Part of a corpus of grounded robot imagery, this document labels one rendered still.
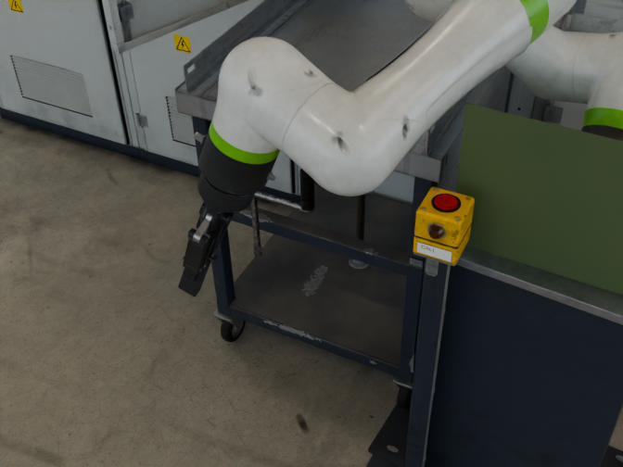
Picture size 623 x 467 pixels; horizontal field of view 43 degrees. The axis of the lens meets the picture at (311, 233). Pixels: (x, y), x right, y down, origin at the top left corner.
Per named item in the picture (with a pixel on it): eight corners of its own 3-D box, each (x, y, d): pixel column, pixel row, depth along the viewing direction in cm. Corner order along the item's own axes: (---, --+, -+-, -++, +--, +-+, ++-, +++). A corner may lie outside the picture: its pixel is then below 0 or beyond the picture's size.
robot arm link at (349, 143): (444, 27, 113) (469, -37, 103) (514, 74, 110) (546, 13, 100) (273, 172, 95) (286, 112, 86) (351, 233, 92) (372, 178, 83)
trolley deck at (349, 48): (439, 183, 158) (442, 158, 154) (177, 112, 180) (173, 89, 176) (529, 38, 204) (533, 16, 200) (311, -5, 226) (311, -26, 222)
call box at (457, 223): (454, 268, 138) (461, 222, 132) (411, 254, 141) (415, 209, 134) (469, 240, 144) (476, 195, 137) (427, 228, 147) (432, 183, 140)
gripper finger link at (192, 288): (209, 263, 115) (207, 266, 114) (197, 294, 119) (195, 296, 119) (191, 253, 115) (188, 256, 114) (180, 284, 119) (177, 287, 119)
